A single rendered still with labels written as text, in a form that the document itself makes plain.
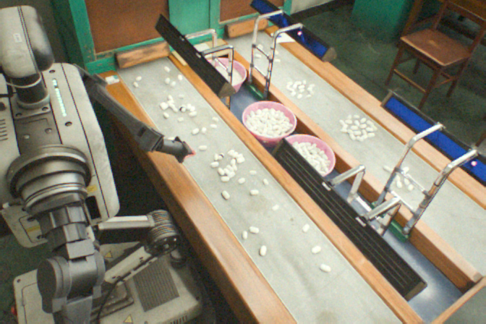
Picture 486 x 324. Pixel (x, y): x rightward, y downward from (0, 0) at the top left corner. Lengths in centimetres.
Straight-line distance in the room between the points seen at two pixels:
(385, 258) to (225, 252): 57
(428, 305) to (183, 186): 102
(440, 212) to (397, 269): 71
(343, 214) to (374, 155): 77
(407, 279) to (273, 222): 60
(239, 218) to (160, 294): 45
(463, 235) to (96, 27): 189
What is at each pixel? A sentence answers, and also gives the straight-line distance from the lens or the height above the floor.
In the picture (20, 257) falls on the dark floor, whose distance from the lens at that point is 257.
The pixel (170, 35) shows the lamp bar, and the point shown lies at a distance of 195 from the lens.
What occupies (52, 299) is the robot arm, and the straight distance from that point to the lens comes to 87.
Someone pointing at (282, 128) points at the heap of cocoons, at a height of 72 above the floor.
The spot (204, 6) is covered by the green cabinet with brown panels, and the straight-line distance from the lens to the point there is 239.
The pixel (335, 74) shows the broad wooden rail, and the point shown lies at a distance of 239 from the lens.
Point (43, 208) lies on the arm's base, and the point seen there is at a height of 142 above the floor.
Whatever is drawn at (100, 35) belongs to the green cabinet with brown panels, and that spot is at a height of 97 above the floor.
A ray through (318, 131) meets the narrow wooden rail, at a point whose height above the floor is 76.
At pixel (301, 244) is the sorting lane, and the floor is 74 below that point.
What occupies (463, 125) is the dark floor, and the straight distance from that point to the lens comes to 372.
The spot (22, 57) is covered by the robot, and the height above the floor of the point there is 163.
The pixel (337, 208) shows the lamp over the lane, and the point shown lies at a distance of 128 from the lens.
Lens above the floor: 207
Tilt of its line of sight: 45 degrees down
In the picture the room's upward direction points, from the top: 6 degrees clockwise
